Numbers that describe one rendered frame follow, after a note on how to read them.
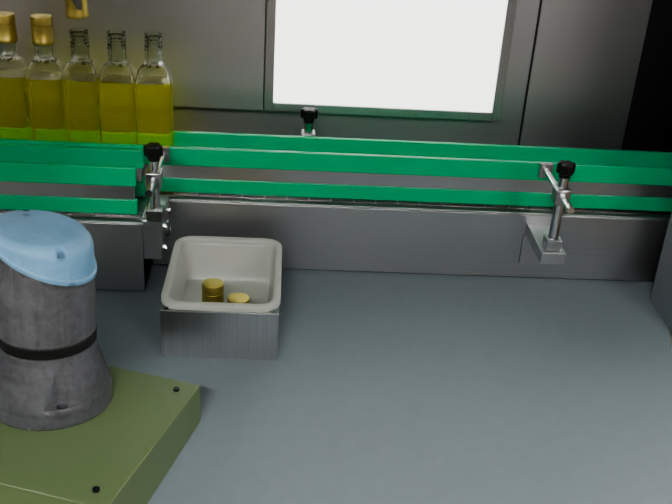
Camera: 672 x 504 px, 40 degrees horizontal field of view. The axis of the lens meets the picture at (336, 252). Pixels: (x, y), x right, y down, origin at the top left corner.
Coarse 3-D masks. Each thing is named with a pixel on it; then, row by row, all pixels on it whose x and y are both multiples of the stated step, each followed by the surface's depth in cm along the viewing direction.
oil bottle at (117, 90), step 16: (112, 64) 149; (128, 64) 151; (112, 80) 149; (128, 80) 149; (112, 96) 150; (128, 96) 150; (112, 112) 152; (128, 112) 152; (112, 128) 153; (128, 128) 153
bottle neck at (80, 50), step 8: (72, 32) 147; (80, 32) 147; (72, 40) 148; (80, 40) 148; (72, 48) 148; (80, 48) 148; (88, 48) 149; (72, 56) 149; (80, 56) 149; (88, 56) 150
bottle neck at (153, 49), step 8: (152, 32) 150; (144, 40) 149; (152, 40) 148; (160, 40) 149; (144, 48) 150; (152, 48) 148; (160, 48) 149; (152, 56) 149; (160, 56) 150; (152, 64) 150; (160, 64) 150
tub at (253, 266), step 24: (192, 240) 152; (216, 240) 152; (240, 240) 152; (264, 240) 153; (192, 264) 154; (216, 264) 154; (240, 264) 154; (264, 264) 154; (168, 288) 137; (192, 288) 152; (240, 288) 152; (264, 288) 153; (264, 312) 135
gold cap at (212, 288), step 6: (204, 282) 145; (210, 282) 145; (216, 282) 145; (222, 282) 145; (204, 288) 144; (210, 288) 143; (216, 288) 143; (222, 288) 144; (204, 294) 144; (210, 294) 144; (216, 294) 144; (222, 294) 145; (204, 300) 145; (210, 300) 144; (216, 300) 144; (222, 300) 145
